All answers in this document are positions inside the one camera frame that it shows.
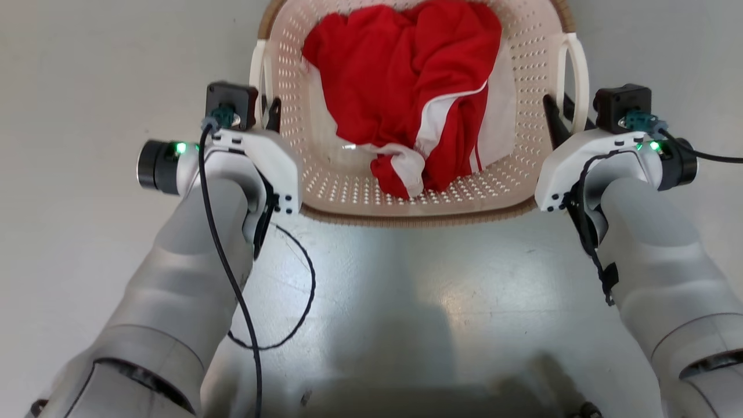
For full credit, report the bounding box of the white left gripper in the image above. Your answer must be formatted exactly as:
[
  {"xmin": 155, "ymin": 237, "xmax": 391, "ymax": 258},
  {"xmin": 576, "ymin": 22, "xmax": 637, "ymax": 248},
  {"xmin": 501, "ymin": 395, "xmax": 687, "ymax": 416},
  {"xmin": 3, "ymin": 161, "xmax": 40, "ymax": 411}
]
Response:
[{"xmin": 208, "ymin": 95, "xmax": 303, "ymax": 216}]

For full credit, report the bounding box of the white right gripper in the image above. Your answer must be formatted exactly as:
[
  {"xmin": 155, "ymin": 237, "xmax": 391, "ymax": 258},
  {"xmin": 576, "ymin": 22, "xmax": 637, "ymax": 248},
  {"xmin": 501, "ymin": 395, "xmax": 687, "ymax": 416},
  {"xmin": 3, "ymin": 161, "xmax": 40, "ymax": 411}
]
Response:
[{"xmin": 535, "ymin": 93, "xmax": 663, "ymax": 213}]

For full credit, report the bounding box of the red garment with white stripes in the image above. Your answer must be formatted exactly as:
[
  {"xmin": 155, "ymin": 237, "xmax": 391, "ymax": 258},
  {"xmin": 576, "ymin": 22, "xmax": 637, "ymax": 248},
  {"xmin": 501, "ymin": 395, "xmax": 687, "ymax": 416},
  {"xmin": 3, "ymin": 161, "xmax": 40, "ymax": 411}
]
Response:
[{"xmin": 302, "ymin": 0, "xmax": 503, "ymax": 200}]

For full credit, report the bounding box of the thick black camera cable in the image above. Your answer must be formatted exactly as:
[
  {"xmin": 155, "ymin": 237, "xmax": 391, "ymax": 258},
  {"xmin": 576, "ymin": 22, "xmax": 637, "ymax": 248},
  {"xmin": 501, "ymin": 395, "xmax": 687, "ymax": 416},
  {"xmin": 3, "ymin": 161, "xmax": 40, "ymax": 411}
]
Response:
[
  {"xmin": 655, "ymin": 123, "xmax": 743, "ymax": 164},
  {"xmin": 199, "ymin": 119, "xmax": 264, "ymax": 418}
]

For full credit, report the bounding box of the thick black left camera cable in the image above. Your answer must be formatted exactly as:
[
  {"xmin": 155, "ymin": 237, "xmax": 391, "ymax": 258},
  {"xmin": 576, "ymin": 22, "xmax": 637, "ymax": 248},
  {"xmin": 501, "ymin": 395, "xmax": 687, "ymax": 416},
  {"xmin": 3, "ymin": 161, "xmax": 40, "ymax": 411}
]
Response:
[{"xmin": 199, "ymin": 119, "xmax": 264, "ymax": 418}]

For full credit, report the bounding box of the beige perforated plastic laundry basket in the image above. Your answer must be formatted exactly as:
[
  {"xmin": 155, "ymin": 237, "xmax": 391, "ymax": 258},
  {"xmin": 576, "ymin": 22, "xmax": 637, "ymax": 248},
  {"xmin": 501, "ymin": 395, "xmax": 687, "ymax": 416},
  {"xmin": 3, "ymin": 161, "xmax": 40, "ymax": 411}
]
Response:
[{"xmin": 250, "ymin": 0, "xmax": 590, "ymax": 228}]

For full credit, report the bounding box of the thick black right camera cable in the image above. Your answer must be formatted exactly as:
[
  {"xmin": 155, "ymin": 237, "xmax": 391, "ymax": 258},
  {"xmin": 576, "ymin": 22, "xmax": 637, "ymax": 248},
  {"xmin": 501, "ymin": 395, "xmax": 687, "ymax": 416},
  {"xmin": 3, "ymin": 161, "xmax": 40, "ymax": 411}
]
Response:
[{"xmin": 655, "ymin": 123, "xmax": 743, "ymax": 164}]

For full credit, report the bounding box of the thin black left gripper cable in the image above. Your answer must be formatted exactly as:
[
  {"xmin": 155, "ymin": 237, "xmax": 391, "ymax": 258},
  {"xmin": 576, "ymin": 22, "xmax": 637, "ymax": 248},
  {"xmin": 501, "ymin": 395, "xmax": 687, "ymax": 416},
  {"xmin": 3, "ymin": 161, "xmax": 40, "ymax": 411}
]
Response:
[{"xmin": 228, "ymin": 223, "xmax": 317, "ymax": 351}]

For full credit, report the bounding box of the thin black right gripper cable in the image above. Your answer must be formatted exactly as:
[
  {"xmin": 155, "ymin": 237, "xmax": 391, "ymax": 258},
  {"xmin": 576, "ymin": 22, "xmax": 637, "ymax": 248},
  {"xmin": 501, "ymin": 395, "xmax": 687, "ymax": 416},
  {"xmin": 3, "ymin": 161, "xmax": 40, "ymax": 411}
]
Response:
[{"xmin": 571, "ymin": 150, "xmax": 620, "ymax": 307}]

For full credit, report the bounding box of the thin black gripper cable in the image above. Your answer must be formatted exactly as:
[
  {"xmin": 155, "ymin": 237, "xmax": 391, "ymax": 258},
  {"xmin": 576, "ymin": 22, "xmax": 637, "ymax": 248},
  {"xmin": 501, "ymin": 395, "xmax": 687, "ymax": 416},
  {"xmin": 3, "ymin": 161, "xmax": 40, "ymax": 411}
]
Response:
[
  {"xmin": 228, "ymin": 223, "xmax": 317, "ymax": 351},
  {"xmin": 571, "ymin": 150, "xmax": 620, "ymax": 307}
]

